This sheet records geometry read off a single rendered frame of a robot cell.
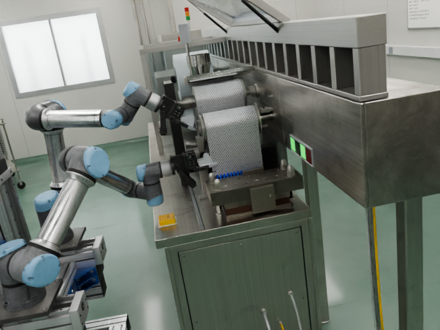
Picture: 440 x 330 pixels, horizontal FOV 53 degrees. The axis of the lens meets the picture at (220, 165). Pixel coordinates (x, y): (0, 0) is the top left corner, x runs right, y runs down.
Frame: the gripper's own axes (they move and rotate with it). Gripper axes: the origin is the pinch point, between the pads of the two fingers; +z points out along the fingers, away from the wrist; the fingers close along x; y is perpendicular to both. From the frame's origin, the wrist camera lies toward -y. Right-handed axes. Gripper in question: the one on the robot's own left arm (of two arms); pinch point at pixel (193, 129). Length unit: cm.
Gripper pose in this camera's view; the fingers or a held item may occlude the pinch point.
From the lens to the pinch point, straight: 204.6
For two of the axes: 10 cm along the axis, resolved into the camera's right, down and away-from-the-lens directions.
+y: 5.1, -8.5, -1.6
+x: -1.7, -2.8, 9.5
